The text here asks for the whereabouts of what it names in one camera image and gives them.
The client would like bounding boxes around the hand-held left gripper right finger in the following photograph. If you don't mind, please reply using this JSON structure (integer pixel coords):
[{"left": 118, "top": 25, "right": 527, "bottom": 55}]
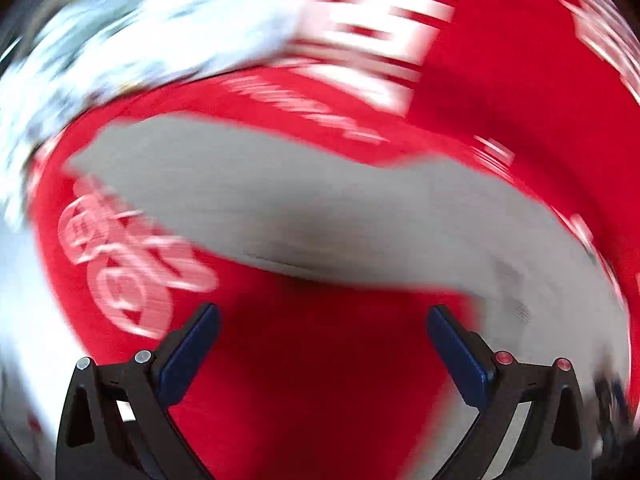
[{"left": 426, "top": 304, "right": 594, "bottom": 480}]

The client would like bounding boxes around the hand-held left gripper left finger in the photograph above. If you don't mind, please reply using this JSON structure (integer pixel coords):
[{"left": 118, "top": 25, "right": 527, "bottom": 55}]
[{"left": 55, "top": 303, "right": 221, "bottom": 480}]

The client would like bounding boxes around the grey small garment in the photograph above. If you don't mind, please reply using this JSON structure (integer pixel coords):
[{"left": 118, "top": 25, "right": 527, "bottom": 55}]
[{"left": 67, "top": 112, "right": 628, "bottom": 376}]

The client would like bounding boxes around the red printed blanket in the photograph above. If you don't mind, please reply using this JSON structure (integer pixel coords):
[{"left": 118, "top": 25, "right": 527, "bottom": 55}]
[{"left": 22, "top": 0, "right": 640, "bottom": 480}]

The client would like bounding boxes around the white patterned cloth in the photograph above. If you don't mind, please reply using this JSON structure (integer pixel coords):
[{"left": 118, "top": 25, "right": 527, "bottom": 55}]
[{"left": 0, "top": 0, "right": 313, "bottom": 226}]

